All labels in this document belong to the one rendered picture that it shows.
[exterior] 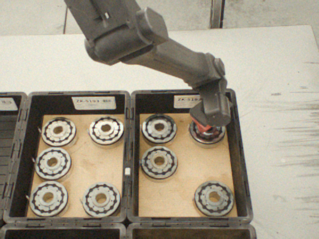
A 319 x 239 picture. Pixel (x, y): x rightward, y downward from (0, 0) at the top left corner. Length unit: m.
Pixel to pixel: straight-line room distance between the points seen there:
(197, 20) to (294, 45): 1.19
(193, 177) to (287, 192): 0.32
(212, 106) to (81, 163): 0.43
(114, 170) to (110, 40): 0.59
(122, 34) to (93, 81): 0.91
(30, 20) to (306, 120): 2.00
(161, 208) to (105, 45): 0.58
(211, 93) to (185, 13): 1.86
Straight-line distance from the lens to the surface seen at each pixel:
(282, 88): 1.48
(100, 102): 1.15
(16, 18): 2.90
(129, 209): 0.94
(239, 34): 1.62
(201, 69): 0.84
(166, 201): 1.05
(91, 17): 0.56
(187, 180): 1.08
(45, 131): 1.17
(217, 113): 0.91
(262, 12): 2.83
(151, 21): 0.56
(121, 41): 0.56
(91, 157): 1.13
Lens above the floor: 1.81
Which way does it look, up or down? 60 degrees down
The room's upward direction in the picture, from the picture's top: 5 degrees counter-clockwise
